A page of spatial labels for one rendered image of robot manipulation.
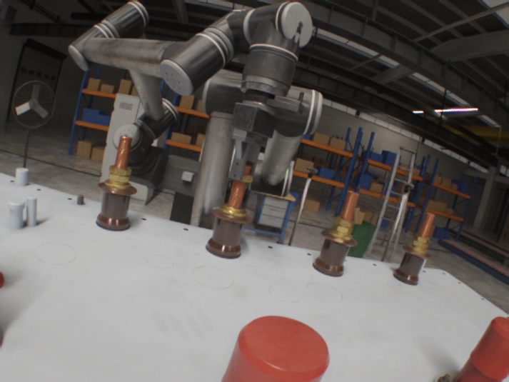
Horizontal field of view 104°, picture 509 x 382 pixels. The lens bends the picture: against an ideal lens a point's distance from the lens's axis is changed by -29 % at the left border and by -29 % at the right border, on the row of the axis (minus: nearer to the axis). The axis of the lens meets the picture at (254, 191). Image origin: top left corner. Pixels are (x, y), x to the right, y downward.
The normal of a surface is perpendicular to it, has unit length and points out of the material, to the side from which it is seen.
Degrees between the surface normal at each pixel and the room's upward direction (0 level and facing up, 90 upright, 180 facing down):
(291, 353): 4
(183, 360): 0
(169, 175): 90
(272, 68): 90
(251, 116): 90
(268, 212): 90
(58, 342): 0
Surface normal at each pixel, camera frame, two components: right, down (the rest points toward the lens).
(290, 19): 0.63, 0.30
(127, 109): 0.11, 0.20
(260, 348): 0.20, -0.96
